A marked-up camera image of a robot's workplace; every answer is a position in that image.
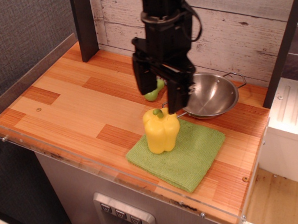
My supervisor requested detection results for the yellow toy bell pepper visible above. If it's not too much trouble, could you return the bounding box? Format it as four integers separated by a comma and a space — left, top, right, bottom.
142, 108, 180, 154

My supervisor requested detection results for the clear acrylic front guard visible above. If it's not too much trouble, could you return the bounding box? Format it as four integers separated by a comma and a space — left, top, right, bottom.
0, 106, 275, 224

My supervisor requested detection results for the green handled grey spatula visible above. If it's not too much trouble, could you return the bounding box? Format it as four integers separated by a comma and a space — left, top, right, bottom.
144, 79, 165, 101

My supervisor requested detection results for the silver dispenser button panel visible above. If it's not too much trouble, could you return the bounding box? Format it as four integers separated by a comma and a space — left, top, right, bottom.
93, 192, 156, 224

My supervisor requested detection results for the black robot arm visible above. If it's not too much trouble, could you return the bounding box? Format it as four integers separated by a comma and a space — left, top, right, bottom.
132, 0, 195, 114

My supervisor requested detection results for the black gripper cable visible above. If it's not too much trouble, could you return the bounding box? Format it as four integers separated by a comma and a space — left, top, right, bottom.
182, 0, 204, 44

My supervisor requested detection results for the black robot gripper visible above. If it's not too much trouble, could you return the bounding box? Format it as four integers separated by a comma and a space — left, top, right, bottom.
132, 9, 195, 113

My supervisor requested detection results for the dark upright post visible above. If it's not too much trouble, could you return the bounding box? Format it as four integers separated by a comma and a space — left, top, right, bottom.
263, 0, 298, 109
70, 0, 99, 62

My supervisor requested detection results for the green knitted cloth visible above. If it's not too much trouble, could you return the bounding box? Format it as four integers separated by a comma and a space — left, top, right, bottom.
126, 119, 225, 192

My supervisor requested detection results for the dark left upright post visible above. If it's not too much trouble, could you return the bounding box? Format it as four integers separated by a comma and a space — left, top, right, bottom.
70, 0, 99, 62

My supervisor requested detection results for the stainless steel bowl with handles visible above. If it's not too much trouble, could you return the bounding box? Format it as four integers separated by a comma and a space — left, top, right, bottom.
162, 72, 247, 119

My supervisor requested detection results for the dark right upright post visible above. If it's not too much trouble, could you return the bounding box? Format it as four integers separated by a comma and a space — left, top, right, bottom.
263, 0, 298, 109

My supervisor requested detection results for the grey toy fridge cabinet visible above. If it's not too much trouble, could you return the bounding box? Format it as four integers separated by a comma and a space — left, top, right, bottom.
33, 141, 228, 224

